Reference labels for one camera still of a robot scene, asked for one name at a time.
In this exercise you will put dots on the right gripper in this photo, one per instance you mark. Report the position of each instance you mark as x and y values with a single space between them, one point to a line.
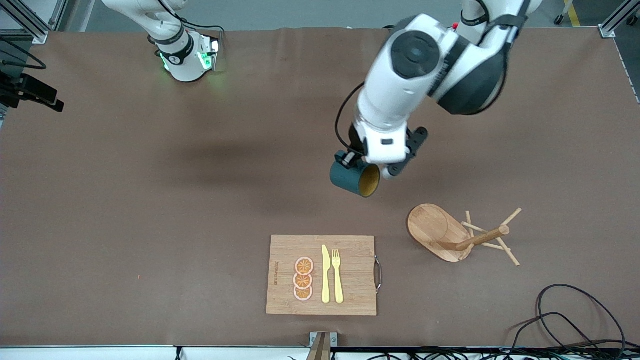
20 90

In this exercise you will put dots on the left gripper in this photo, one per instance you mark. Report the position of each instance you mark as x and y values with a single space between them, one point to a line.
356 141

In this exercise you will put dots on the dark green cup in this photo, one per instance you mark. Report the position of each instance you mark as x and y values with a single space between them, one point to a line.
350 180

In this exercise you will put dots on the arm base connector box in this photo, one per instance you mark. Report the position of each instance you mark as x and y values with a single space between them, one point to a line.
212 50

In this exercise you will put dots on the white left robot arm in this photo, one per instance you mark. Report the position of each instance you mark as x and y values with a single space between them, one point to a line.
415 55

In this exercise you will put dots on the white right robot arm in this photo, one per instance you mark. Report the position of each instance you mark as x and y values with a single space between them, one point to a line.
185 65

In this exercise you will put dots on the wooden cup rack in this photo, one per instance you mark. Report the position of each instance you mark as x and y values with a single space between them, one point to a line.
430 225

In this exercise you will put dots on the orange slice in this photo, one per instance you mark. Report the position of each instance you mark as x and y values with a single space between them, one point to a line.
304 266

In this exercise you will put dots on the yellow plastic knife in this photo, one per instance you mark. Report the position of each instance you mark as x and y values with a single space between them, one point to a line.
325 280

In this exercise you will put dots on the yellow plastic fork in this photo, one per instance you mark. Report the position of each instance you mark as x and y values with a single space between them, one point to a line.
338 285

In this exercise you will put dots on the wooden cutting board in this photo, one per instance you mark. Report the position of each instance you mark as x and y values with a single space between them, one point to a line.
350 300

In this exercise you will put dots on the brown table cover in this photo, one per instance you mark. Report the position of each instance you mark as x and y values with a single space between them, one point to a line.
200 225

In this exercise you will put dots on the aluminium frame profile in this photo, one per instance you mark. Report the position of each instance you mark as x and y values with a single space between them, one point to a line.
37 35
607 31

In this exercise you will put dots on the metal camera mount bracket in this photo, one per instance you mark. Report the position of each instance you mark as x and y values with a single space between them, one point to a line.
322 345

